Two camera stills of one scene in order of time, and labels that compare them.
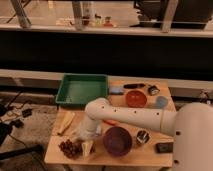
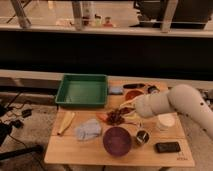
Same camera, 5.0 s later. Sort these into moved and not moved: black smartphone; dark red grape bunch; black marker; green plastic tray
Moved: dark red grape bunch
Not moved: green plastic tray; black marker; black smartphone
